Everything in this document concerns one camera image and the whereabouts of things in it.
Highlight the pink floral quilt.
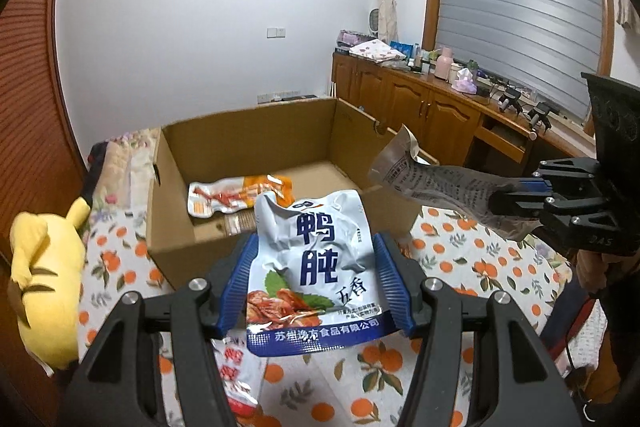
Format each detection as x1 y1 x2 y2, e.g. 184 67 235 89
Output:
97 128 162 212

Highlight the folded floral cloth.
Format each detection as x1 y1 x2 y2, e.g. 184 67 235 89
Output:
348 39 407 60

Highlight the purple folded cloth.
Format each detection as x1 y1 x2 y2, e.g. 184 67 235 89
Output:
336 29 377 48

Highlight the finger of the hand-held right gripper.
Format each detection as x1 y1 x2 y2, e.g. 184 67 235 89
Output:
515 159 601 192
490 191 551 223

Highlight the white snack packet red bottom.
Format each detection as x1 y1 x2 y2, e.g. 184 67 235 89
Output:
212 331 269 421

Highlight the grey window blind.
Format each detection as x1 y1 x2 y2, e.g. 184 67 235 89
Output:
434 0 605 124

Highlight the pink tissue box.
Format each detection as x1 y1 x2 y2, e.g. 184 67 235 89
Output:
451 68 478 94

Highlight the silver snack packet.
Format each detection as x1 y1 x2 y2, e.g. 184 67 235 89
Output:
367 124 542 241

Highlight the small black tripod stand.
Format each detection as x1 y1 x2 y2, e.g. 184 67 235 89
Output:
497 89 522 114
529 103 554 131

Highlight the orange and white snack packet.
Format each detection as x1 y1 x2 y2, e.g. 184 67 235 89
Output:
187 174 294 219

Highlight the pink bottle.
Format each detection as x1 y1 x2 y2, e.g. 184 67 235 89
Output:
433 47 456 81

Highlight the wooden cabinet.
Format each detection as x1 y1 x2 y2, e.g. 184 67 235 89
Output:
330 52 598 188

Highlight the wooden louvered wardrobe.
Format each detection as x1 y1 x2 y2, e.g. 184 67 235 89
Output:
0 0 87 273

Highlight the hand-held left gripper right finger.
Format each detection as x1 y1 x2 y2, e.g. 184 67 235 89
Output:
372 232 583 427

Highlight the white snack packet blue lettering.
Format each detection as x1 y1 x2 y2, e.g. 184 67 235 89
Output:
246 189 389 359

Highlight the brown cardboard box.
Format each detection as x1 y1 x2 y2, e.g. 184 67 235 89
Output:
147 97 441 294

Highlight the dark cloth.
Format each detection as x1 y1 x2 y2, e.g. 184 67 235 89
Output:
86 141 109 204

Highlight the yellow plush toy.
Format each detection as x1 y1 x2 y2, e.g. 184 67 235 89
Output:
7 197 93 370

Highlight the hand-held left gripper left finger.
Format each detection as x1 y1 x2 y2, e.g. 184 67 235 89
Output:
62 237 258 427

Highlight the orange fruit print bedsheet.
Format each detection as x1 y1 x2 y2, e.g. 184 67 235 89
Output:
75 127 608 427

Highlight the black cable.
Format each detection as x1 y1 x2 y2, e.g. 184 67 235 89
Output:
562 297 603 390

